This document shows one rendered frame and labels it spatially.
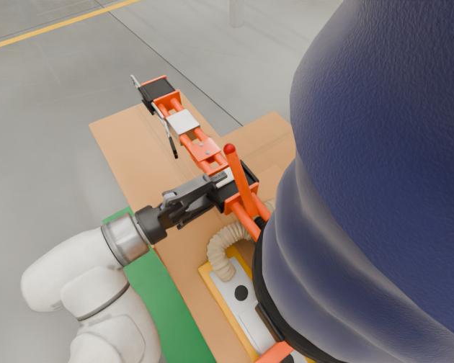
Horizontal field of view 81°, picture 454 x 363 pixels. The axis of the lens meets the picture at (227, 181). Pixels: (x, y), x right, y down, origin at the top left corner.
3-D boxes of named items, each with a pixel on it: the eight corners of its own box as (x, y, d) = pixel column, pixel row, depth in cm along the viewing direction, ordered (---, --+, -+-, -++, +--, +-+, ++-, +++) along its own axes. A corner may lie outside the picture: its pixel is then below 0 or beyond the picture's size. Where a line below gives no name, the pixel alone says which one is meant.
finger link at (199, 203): (173, 222, 54) (173, 226, 55) (219, 201, 59) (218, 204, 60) (164, 208, 56) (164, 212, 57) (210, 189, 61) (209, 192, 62)
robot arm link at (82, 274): (103, 220, 55) (134, 273, 57) (24, 261, 51) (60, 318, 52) (94, 225, 45) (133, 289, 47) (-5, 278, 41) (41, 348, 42)
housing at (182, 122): (202, 136, 69) (201, 124, 66) (179, 147, 67) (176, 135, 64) (189, 119, 72) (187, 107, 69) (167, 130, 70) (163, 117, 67)
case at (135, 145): (252, 231, 123) (261, 184, 89) (174, 281, 111) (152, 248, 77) (189, 148, 150) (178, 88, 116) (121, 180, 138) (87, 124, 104)
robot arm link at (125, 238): (114, 235, 57) (140, 221, 59) (130, 271, 53) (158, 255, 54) (96, 217, 49) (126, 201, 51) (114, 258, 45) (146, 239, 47)
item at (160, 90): (181, 105, 75) (179, 91, 71) (158, 115, 73) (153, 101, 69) (168, 88, 79) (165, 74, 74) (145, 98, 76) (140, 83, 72)
